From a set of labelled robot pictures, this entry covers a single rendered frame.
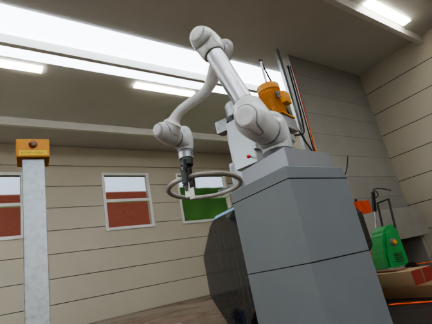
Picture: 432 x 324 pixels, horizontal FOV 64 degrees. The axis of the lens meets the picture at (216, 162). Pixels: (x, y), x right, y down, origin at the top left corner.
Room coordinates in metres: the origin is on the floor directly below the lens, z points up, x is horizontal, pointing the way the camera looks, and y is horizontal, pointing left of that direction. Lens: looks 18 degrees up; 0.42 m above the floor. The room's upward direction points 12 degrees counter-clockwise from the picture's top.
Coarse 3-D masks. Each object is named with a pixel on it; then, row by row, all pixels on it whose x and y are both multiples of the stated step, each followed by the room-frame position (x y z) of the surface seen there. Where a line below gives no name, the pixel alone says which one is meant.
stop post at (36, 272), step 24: (24, 144) 1.23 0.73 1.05; (48, 144) 1.27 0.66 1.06; (24, 168) 1.24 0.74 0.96; (24, 192) 1.24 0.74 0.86; (24, 216) 1.24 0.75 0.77; (24, 240) 1.24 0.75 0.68; (24, 264) 1.24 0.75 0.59; (24, 288) 1.24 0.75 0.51; (48, 288) 1.28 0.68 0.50; (24, 312) 1.24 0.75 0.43; (48, 312) 1.28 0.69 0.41
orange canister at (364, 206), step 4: (356, 200) 5.69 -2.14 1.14; (356, 204) 5.67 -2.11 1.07; (360, 204) 5.63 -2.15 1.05; (364, 204) 5.70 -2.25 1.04; (368, 204) 5.76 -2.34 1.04; (360, 208) 5.64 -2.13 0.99; (364, 208) 5.68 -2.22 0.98; (368, 208) 5.74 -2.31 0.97; (364, 212) 5.65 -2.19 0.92; (368, 212) 5.72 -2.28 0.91
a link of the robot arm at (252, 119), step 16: (192, 32) 1.53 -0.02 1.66; (208, 32) 1.51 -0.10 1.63; (208, 48) 1.54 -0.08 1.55; (224, 64) 1.52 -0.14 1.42; (224, 80) 1.51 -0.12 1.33; (240, 80) 1.50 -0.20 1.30; (240, 96) 1.47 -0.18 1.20; (256, 96) 1.46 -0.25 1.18; (240, 112) 1.39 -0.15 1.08; (256, 112) 1.37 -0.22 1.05; (240, 128) 1.42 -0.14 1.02; (256, 128) 1.41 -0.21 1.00; (272, 128) 1.47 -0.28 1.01
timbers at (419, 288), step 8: (384, 288) 2.81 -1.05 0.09; (392, 288) 2.75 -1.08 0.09; (400, 288) 2.69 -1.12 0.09; (408, 288) 2.64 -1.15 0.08; (416, 288) 2.59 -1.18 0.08; (424, 288) 2.54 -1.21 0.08; (384, 296) 2.83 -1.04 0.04; (392, 296) 2.77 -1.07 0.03; (400, 296) 2.71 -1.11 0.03; (408, 296) 2.66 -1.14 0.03; (416, 296) 2.61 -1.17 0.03; (424, 296) 2.55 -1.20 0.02
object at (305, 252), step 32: (256, 192) 1.54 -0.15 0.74; (288, 192) 1.39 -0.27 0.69; (320, 192) 1.48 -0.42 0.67; (256, 224) 1.58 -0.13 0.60; (288, 224) 1.43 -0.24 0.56; (320, 224) 1.45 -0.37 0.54; (352, 224) 1.58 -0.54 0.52; (256, 256) 1.62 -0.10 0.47; (288, 256) 1.47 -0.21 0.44; (320, 256) 1.41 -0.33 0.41; (352, 256) 1.53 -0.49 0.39; (256, 288) 1.66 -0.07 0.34; (288, 288) 1.50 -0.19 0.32; (320, 288) 1.38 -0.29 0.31; (352, 288) 1.50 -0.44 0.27; (288, 320) 1.53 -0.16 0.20; (320, 320) 1.40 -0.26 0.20; (352, 320) 1.46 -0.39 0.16; (384, 320) 1.58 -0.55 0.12
